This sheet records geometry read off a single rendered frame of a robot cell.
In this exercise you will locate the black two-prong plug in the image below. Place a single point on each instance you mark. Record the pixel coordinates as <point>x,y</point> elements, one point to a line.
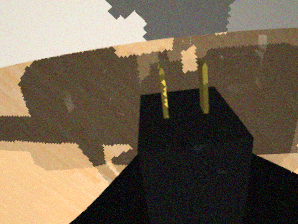
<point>195,155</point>

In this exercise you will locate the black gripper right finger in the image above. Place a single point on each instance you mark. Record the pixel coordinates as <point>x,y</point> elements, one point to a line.
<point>272,194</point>

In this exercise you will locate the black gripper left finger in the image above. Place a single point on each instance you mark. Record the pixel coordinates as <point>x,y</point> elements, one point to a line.
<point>122,202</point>

